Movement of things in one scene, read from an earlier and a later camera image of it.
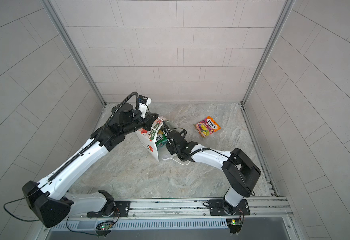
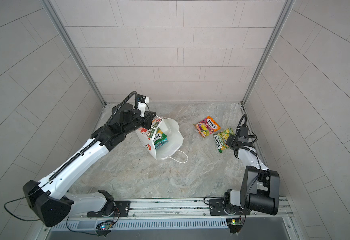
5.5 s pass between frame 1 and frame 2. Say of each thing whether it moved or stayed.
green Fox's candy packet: stayed
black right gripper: moved
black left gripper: stayed
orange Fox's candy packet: stayed
